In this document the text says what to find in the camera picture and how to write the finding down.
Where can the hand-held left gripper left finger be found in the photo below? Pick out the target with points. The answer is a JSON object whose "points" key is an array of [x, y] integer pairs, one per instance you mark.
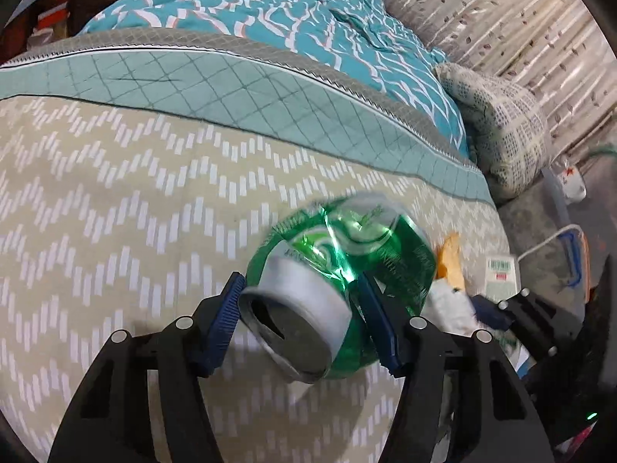
{"points": [[222, 320]]}

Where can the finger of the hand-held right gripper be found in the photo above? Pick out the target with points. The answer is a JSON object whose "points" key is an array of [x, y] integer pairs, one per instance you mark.
{"points": [[523, 316]]}

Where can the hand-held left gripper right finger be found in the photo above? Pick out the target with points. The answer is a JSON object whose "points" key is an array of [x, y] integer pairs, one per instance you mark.
{"points": [[382, 330]]}

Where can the crushed green can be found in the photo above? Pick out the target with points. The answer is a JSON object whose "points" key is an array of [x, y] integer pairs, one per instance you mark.
{"points": [[376, 251]]}

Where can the white box with barcode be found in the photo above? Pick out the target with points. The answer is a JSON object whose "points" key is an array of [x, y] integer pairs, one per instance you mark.
{"points": [[501, 275]]}

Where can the crumpled white tissue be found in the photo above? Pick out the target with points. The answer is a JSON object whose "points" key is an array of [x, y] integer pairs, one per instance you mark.
{"points": [[450, 306]]}

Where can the clear storage box orange lid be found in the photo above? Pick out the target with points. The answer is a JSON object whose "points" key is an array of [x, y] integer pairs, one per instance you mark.
{"points": [[571, 255]]}

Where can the orange yellow packet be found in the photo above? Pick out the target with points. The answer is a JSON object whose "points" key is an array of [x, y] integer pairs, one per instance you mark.
{"points": [[450, 260]]}

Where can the white plastic bag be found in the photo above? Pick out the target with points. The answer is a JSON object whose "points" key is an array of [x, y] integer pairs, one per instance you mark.
{"points": [[571, 181]]}

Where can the beige chevron bed sheet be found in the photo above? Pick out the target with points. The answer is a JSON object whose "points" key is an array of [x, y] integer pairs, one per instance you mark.
{"points": [[144, 193]]}

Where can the dotted white pillow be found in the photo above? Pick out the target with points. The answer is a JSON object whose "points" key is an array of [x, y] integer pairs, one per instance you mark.
{"points": [[501, 120]]}

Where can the teal quilted mattress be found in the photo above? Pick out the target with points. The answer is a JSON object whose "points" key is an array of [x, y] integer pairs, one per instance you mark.
{"points": [[193, 77]]}

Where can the patterned curtain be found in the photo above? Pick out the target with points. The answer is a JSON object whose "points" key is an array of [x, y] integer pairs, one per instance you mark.
{"points": [[506, 14]]}

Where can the teal patterned quilt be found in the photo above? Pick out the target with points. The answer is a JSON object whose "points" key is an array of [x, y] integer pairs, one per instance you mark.
{"points": [[299, 14]]}

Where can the dark wooden cabinet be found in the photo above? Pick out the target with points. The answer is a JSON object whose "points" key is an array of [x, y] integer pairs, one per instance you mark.
{"points": [[82, 0]]}

